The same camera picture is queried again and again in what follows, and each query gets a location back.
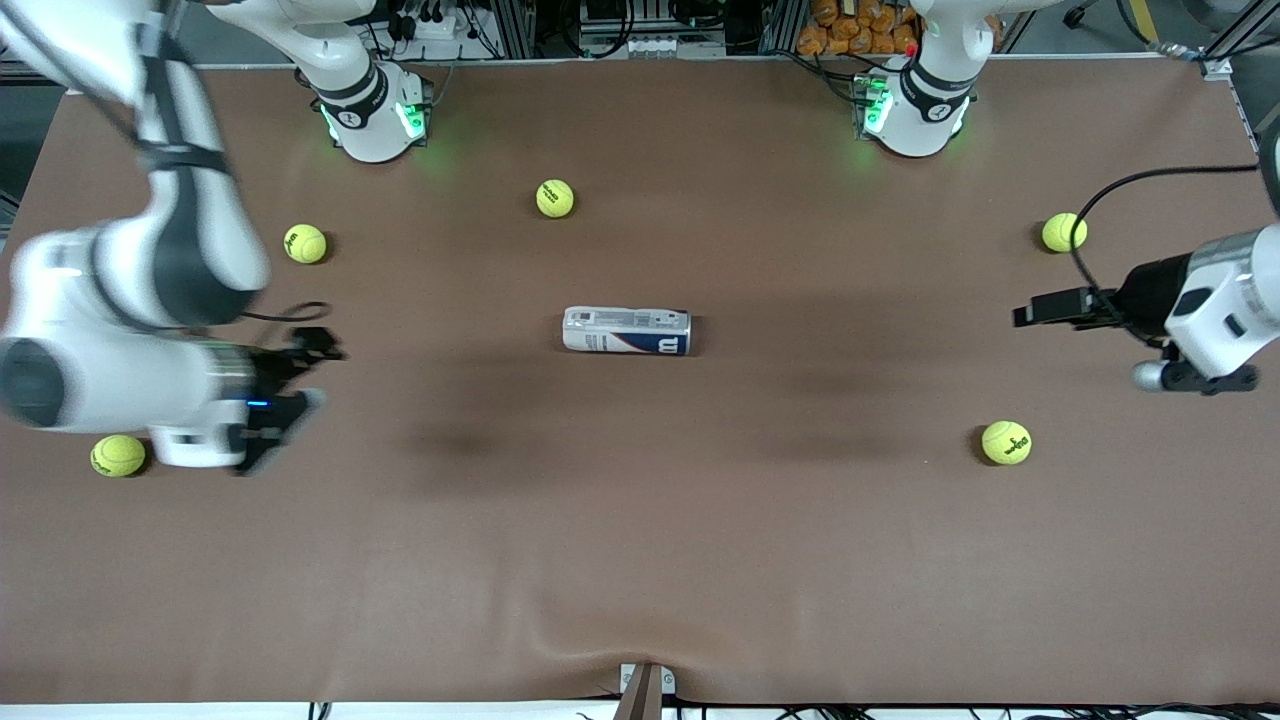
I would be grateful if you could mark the white power strip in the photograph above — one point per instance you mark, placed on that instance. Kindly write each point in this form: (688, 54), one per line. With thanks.
(435, 27)

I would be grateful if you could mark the aluminium frame profile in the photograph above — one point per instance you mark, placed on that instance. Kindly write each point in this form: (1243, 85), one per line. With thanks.
(1235, 40)

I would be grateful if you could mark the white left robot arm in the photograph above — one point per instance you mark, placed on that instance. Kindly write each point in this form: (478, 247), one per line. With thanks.
(930, 100)

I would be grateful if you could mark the bag of orange items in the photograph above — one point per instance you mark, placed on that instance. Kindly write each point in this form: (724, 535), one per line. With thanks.
(860, 25)

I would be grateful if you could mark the white blue tennis ball can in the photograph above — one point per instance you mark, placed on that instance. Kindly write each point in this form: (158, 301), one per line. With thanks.
(625, 330)

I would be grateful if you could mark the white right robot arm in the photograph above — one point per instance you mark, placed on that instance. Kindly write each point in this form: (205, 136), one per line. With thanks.
(120, 300)

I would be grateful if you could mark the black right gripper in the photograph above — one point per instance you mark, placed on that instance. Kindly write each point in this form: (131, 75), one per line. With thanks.
(266, 372)

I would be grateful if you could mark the yellow tennis ball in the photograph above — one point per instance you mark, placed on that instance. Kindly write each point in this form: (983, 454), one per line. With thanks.
(1060, 235)
(305, 243)
(555, 198)
(1006, 442)
(118, 457)

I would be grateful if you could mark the white connector block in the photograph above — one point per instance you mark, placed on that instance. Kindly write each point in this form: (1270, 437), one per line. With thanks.
(650, 46)

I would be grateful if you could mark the aluminium frame post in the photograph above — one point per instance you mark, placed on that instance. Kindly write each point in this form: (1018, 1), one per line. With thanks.
(515, 28)
(785, 25)

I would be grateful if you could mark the brown camera support bar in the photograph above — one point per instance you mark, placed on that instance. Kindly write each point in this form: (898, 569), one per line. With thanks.
(640, 700)

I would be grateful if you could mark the white metal bracket plate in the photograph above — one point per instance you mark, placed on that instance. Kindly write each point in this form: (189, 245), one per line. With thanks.
(668, 680)

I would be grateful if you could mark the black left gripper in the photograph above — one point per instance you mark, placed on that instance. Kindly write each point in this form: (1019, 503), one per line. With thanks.
(1148, 288)

